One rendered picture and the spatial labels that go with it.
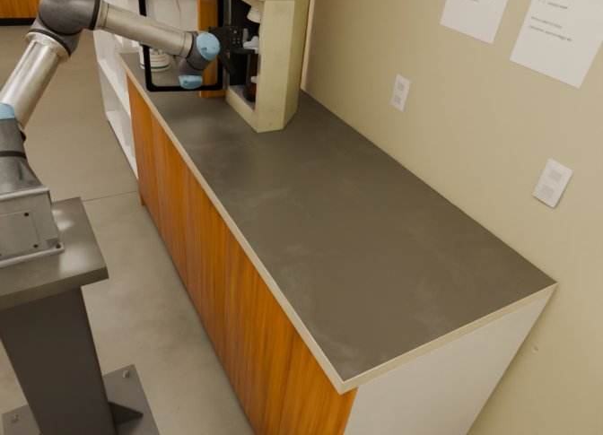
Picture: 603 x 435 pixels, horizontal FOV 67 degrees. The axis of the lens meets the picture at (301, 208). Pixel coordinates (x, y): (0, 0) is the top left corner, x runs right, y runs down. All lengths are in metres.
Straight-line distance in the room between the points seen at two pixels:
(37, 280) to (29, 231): 0.11
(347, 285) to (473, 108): 0.69
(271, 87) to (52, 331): 1.04
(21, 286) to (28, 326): 0.19
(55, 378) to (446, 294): 1.09
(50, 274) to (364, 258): 0.76
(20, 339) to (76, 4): 0.87
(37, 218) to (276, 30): 0.96
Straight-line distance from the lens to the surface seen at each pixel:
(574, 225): 1.37
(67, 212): 1.38
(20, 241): 1.22
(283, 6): 1.65
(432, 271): 1.26
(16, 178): 1.17
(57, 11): 1.45
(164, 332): 2.24
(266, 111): 1.75
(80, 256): 1.23
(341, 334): 1.03
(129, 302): 2.39
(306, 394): 1.24
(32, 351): 1.42
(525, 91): 1.39
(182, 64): 1.60
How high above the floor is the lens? 1.73
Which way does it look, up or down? 35 degrees down
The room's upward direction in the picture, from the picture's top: 8 degrees clockwise
